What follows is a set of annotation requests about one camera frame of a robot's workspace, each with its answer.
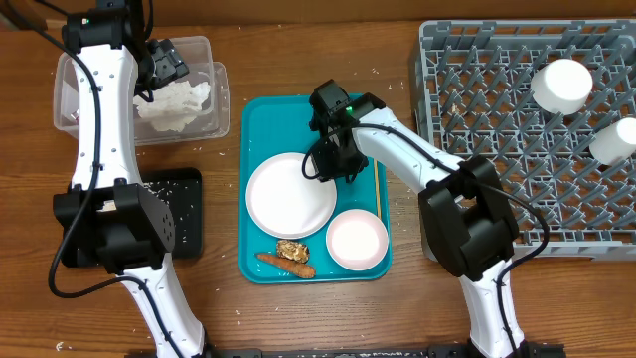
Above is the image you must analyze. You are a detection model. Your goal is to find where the black waste tray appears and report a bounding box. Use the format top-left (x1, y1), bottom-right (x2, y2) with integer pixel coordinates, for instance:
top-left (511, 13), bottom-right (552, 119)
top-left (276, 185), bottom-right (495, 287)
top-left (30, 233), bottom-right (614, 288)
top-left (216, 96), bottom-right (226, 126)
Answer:
top-left (60, 167), bottom-right (204, 269)

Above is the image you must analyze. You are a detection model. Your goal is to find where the grey dishwasher rack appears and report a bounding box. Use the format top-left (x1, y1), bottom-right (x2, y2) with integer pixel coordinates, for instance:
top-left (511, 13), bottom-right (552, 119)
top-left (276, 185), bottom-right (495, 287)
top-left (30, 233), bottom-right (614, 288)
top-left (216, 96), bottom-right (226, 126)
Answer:
top-left (410, 19), bottom-right (635, 262)

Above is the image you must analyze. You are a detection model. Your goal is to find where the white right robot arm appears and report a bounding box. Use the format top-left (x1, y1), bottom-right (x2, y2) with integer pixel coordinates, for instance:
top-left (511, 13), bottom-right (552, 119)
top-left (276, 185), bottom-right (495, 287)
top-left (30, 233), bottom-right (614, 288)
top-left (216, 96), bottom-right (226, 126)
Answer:
top-left (303, 81), bottom-right (525, 357)

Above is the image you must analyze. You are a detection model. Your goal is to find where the teal plastic tray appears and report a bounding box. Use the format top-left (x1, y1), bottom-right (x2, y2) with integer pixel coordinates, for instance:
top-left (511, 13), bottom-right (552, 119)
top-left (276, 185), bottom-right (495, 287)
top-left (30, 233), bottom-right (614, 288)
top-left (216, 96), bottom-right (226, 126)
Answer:
top-left (238, 95), bottom-right (392, 284)

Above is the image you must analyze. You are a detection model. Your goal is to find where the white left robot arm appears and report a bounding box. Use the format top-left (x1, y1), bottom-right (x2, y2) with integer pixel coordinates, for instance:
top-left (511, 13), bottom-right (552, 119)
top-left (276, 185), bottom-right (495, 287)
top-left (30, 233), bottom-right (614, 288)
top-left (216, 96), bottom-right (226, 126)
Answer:
top-left (48, 1), bottom-right (213, 357)

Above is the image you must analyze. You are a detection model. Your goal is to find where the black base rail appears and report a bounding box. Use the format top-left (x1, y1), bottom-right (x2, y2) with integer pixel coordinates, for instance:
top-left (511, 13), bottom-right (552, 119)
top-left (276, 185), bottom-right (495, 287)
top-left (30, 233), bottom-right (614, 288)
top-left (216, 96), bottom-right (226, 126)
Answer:
top-left (123, 345), bottom-right (567, 358)

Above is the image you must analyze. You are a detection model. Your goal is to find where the brown food scrap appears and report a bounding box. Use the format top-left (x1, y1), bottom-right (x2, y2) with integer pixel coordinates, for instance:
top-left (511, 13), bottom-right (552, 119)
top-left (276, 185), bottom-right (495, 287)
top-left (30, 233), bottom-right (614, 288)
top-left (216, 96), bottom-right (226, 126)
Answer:
top-left (276, 240), bottom-right (310, 264)

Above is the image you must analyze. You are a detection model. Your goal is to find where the white napkin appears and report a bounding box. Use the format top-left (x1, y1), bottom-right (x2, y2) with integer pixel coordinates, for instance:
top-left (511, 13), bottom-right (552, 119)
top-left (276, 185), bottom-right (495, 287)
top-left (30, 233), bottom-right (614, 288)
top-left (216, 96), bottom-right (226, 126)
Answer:
top-left (133, 81), bottom-right (211, 132)

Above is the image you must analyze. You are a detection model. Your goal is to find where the white cup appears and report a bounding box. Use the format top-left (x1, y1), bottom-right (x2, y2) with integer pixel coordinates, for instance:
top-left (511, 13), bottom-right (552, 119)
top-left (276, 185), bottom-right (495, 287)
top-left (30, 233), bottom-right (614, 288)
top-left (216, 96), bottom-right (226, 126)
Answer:
top-left (589, 117), bottom-right (636, 165)

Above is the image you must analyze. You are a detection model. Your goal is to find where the orange carrot piece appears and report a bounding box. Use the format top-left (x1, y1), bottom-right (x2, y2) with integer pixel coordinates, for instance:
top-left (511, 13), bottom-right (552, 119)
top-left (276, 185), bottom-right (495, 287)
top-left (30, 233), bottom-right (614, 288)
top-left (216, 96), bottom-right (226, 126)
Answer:
top-left (255, 253), bottom-right (316, 279)

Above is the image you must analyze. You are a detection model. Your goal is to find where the clear plastic bin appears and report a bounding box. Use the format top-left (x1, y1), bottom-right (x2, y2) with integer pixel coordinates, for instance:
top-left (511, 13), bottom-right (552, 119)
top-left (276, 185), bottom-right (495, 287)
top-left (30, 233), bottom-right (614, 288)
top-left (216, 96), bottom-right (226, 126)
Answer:
top-left (53, 36), bottom-right (230, 146)

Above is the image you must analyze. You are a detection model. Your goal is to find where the wooden chopstick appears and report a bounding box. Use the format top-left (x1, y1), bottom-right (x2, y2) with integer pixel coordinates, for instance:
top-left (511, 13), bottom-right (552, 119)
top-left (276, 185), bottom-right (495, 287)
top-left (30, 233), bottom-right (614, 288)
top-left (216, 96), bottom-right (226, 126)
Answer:
top-left (374, 159), bottom-right (383, 220)

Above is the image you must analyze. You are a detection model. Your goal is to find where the large white plate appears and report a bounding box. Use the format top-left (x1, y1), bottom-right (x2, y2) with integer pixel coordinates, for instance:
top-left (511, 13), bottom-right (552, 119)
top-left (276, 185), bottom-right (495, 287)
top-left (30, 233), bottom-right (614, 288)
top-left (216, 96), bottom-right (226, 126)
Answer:
top-left (245, 152), bottom-right (338, 240)

